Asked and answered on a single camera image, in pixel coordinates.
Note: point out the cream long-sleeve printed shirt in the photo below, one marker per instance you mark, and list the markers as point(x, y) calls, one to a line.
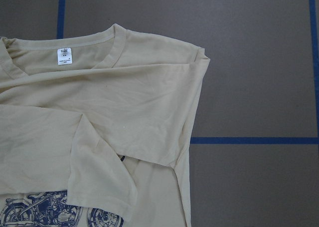
point(95, 130)

